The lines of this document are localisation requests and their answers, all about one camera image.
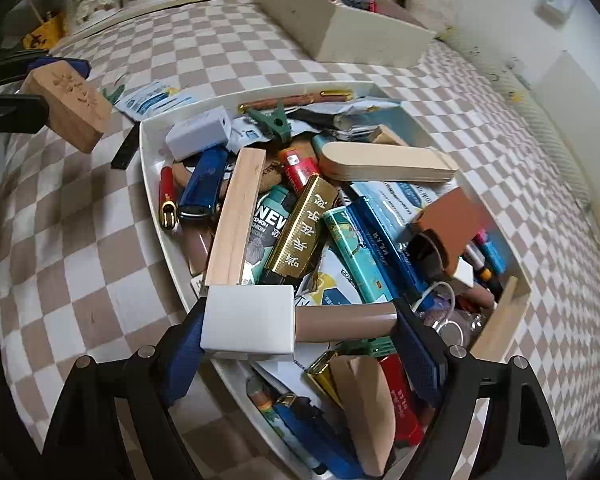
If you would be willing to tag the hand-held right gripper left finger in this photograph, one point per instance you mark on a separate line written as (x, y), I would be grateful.
(185, 355)

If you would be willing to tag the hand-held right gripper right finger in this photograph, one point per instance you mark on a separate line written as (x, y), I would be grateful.
(420, 355)

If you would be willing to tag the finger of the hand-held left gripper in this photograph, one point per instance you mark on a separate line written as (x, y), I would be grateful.
(65, 65)
(10, 112)

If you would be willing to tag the carved wooden block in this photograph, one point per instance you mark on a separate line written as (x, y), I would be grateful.
(70, 105)

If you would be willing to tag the white capped taupe tube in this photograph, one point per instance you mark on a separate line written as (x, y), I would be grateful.
(250, 320)

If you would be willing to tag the shallow white tray box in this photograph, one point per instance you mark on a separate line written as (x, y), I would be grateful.
(151, 160)

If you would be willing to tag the pale wooden oval case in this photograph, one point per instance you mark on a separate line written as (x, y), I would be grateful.
(380, 162)

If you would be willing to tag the yellow paper bag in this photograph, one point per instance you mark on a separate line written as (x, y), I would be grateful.
(42, 35)

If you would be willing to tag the clear tape roll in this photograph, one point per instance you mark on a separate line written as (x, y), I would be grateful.
(457, 327)

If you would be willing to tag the green clothespin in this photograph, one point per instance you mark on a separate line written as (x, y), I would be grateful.
(365, 347)
(275, 122)

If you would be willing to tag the small green clip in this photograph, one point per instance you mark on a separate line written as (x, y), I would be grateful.
(112, 94)

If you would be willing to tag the tan paper pouch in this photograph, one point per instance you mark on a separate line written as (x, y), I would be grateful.
(367, 410)

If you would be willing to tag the light wooden slat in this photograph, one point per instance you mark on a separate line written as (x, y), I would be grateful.
(497, 325)

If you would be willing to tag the small white cube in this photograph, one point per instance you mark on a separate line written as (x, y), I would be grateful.
(462, 274)

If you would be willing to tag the small gold lighter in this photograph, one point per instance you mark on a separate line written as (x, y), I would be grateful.
(322, 372)

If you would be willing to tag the flat black strip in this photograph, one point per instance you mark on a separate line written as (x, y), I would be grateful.
(125, 149)

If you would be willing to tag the short taupe tube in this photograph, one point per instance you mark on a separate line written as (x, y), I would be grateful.
(197, 252)

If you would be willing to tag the white blue printed packet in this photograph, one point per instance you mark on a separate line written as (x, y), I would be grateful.
(330, 285)

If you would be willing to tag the teal box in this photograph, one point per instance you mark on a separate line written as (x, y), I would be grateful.
(360, 255)

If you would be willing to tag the blue marker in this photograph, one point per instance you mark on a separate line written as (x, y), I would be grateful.
(492, 255)

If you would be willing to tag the dark blue box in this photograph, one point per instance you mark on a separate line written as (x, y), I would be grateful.
(380, 232)

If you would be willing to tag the brown leather pouch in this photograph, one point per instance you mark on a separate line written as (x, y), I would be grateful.
(455, 220)

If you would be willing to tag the checkered bed sheet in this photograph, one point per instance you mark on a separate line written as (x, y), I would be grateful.
(80, 260)

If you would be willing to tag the white charger adapter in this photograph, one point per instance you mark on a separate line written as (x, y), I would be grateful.
(197, 132)

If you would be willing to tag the long wooden bar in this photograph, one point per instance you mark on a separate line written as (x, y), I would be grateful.
(237, 215)

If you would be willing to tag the white printed leaflet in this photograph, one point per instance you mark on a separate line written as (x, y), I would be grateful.
(410, 195)

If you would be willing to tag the slim red lighter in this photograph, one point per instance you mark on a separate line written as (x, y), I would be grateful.
(166, 190)

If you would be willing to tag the round cork disc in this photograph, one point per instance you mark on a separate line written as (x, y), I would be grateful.
(184, 175)

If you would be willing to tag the dark printed packet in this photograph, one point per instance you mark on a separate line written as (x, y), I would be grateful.
(272, 215)

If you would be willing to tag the large gold printed bar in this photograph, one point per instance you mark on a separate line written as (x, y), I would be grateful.
(300, 230)

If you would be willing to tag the large dark blue lighter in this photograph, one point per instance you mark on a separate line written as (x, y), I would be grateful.
(202, 185)

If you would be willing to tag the red lighter white label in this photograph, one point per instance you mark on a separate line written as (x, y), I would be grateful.
(300, 170)

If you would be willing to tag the small light wooden piece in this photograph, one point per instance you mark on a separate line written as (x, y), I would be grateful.
(387, 136)

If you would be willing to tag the brown gold pen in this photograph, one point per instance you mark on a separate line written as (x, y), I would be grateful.
(290, 101)

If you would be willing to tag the deep white cardboard box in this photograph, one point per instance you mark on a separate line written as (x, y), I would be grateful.
(305, 15)

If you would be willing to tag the white headboard panel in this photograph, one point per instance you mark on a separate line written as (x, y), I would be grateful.
(575, 100)

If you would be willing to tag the pile of small trinkets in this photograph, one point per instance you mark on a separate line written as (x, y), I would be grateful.
(360, 0)

